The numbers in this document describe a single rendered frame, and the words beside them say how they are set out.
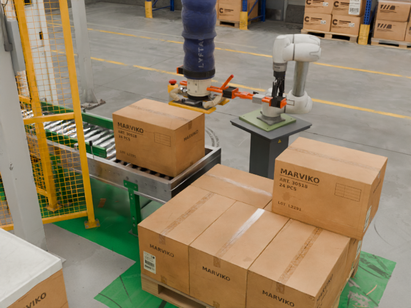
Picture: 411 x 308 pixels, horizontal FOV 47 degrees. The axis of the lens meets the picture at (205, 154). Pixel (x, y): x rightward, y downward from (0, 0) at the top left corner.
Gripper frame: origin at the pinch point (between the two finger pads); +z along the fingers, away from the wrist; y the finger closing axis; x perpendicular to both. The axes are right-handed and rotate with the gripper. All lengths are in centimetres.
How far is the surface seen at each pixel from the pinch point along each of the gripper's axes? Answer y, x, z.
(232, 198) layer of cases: 20, -20, 70
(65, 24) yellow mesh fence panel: 44, -139, -41
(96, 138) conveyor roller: -5, -173, 71
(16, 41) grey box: 93, -128, -41
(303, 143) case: -9.7, 16.6, 30.0
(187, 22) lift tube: 13, -60, -46
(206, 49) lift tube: 7, -50, -28
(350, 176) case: 19, 58, 30
